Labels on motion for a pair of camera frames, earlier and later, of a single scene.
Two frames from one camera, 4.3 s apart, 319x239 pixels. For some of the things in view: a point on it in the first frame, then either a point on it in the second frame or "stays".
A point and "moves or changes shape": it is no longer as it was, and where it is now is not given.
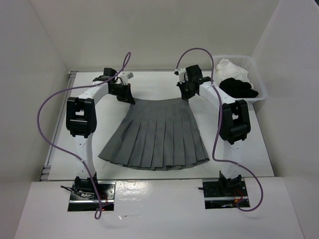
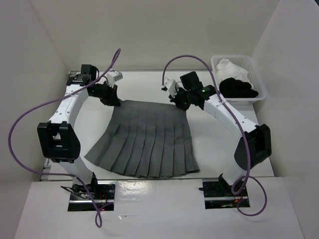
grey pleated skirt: x=156 y=134 moves or changes shape
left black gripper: x=128 y=98 -> x=112 y=99
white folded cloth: x=226 y=69 stays
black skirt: x=238 y=88 stays
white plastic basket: x=254 y=77 stays
